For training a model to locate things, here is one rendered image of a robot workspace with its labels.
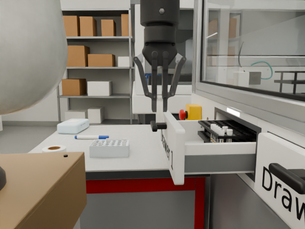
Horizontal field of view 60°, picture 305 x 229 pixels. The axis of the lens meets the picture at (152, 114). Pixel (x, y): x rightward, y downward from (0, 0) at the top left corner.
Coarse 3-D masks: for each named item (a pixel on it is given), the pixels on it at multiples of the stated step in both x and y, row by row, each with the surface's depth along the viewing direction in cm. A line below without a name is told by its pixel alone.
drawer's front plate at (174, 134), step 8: (168, 112) 68; (168, 120) 59; (176, 120) 57; (168, 128) 59; (176, 128) 50; (160, 136) 78; (168, 136) 59; (176, 136) 49; (184, 136) 49; (168, 144) 59; (176, 144) 49; (184, 144) 49; (176, 152) 49; (184, 152) 49; (168, 160) 59; (176, 160) 49; (184, 160) 50; (176, 168) 50; (176, 176) 50; (176, 184) 50
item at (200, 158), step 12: (180, 120) 75; (192, 120) 75; (192, 132) 76; (192, 144) 51; (204, 144) 51; (216, 144) 51; (228, 144) 52; (240, 144) 52; (252, 144) 52; (192, 156) 51; (204, 156) 51; (216, 156) 52; (228, 156) 52; (240, 156) 52; (252, 156) 52; (192, 168) 52; (204, 168) 52; (216, 168) 52; (228, 168) 52; (240, 168) 52; (252, 168) 52
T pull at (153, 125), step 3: (150, 123) 66; (153, 123) 62; (156, 123) 63; (159, 123) 63; (162, 123) 63; (165, 123) 63; (153, 126) 59; (156, 126) 59; (159, 126) 62; (162, 126) 62; (165, 126) 62; (153, 129) 59; (156, 129) 59
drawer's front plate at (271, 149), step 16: (272, 144) 42; (288, 144) 39; (256, 160) 48; (272, 160) 42; (288, 160) 38; (304, 160) 34; (256, 176) 48; (272, 176) 42; (272, 192) 42; (304, 224) 34
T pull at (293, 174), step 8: (272, 168) 35; (280, 168) 34; (280, 176) 33; (288, 176) 32; (296, 176) 31; (304, 176) 32; (288, 184) 32; (296, 184) 30; (304, 184) 29; (304, 192) 29
